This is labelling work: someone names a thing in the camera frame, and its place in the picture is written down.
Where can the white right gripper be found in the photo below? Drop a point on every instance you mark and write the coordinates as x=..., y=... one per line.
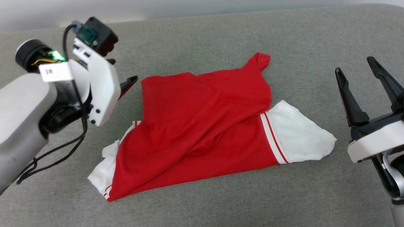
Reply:
x=378, y=138

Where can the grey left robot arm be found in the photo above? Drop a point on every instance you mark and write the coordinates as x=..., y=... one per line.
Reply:
x=19, y=119

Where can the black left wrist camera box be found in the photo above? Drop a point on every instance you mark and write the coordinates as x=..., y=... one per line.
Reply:
x=101, y=36

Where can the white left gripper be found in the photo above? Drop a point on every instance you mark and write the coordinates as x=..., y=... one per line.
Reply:
x=101, y=85

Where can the red and white t-shirt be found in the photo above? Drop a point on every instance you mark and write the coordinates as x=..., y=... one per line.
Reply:
x=195, y=126

